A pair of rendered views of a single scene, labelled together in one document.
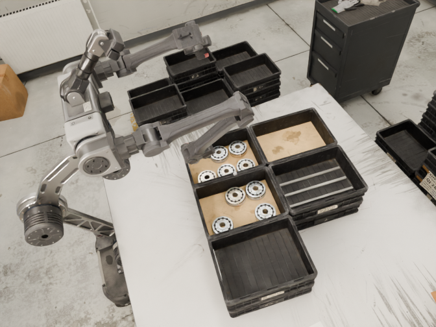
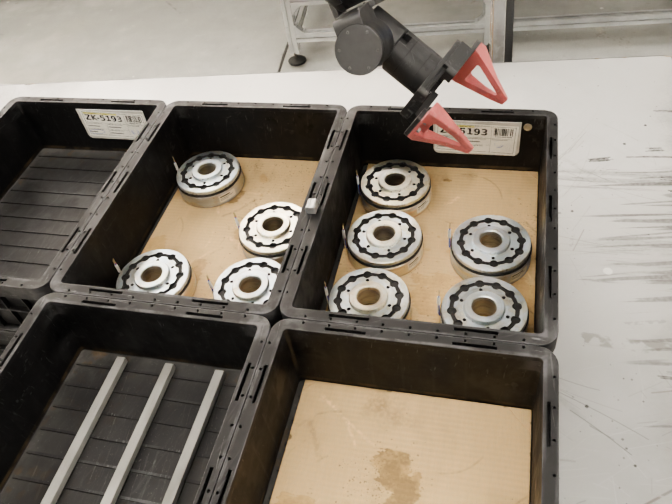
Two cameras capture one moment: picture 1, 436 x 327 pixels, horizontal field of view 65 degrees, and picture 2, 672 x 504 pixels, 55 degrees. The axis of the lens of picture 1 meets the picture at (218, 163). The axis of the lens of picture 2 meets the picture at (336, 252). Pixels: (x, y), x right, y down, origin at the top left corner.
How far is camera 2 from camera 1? 169 cm
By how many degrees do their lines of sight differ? 68
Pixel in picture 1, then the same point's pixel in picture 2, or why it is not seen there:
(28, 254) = not seen: hidden behind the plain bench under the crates
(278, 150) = (387, 481)
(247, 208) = (219, 257)
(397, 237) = not seen: outside the picture
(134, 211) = (449, 99)
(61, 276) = not seen: hidden behind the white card
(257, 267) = (57, 217)
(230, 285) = (79, 160)
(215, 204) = (297, 190)
